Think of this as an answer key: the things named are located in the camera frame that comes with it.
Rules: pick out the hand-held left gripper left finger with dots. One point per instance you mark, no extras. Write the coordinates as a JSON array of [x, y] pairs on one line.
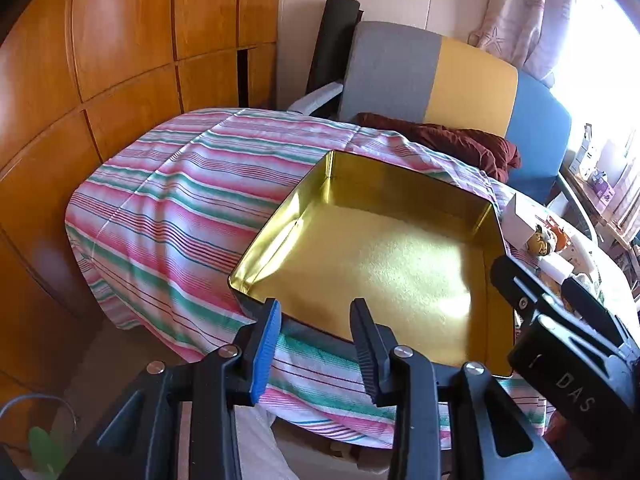
[[265, 355]]

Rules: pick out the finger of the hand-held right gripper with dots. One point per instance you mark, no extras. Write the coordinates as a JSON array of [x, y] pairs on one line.
[[520, 290], [590, 302]]

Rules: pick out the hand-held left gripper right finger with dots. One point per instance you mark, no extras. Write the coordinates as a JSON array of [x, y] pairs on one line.
[[369, 360]]

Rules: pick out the white foam block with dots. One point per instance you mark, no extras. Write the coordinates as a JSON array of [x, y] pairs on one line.
[[552, 267]]

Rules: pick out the beige cardboard box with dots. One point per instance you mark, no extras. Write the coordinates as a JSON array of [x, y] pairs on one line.
[[520, 215]]

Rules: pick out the gold tin container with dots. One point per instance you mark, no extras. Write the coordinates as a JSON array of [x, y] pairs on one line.
[[390, 260]]

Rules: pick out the wooden desk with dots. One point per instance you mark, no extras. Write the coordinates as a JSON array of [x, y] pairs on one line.
[[590, 205]]

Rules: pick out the purple box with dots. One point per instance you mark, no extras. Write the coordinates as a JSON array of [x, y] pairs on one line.
[[602, 185]]

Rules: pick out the white cardboard box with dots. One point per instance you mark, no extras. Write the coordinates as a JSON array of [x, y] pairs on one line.
[[587, 155]]

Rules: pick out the dark red cloth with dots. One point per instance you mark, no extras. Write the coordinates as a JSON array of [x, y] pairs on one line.
[[450, 140]]

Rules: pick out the striped blanket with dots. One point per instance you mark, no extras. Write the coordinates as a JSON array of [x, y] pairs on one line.
[[175, 210]]

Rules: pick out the green plastic object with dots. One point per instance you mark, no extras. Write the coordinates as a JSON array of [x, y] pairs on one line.
[[45, 452]]

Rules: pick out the grey yellow blue armchair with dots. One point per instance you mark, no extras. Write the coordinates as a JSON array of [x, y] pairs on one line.
[[390, 70]]

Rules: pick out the pale patterned curtain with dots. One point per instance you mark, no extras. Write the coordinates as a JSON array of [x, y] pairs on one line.
[[520, 15]]

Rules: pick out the black rolled mat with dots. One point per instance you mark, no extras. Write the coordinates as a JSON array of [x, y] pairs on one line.
[[335, 35]]

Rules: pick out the wooden wardrobe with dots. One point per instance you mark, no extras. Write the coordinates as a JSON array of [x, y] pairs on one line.
[[125, 35]]

